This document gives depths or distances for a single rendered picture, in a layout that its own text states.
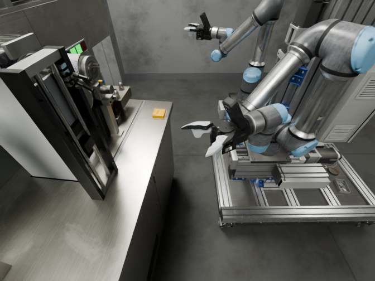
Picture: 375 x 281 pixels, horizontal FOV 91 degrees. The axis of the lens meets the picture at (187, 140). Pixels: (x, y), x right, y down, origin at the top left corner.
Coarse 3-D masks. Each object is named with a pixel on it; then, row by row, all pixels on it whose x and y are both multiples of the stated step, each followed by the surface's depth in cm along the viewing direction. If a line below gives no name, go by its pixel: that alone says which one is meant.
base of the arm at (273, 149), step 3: (270, 144) 99; (273, 144) 99; (276, 144) 100; (279, 144) 102; (270, 147) 100; (273, 147) 100; (276, 147) 100; (279, 147) 104; (267, 150) 101; (270, 150) 101; (273, 150) 101; (276, 150) 101; (279, 150) 103; (261, 153) 104; (264, 153) 103; (267, 153) 102; (270, 153) 102; (273, 153) 102; (276, 153) 103
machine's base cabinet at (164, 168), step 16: (160, 160) 115; (160, 176) 118; (160, 192) 122; (144, 208) 88; (160, 208) 128; (144, 224) 90; (160, 224) 131; (144, 240) 92; (160, 240) 138; (144, 256) 95; (128, 272) 73; (144, 272) 97
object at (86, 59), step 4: (84, 56) 78; (88, 56) 78; (92, 56) 81; (84, 60) 77; (88, 60) 78; (92, 60) 81; (96, 60) 84; (84, 64) 76; (84, 68) 77; (84, 72) 77; (88, 76) 79; (92, 80) 82; (96, 80) 85
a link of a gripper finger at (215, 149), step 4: (220, 136) 52; (224, 136) 52; (216, 140) 51; (220, 140) 51; (212, 144) 50; (216, 144) 50; (220, 144) 49; (208, 148) 49; (212, 148) 49; (216, 148) 49; (220, 148) 50; (208, 152) 48; (212, 152) 48; (216, 152) 49; (208, 156) 48; (216, 156) 51
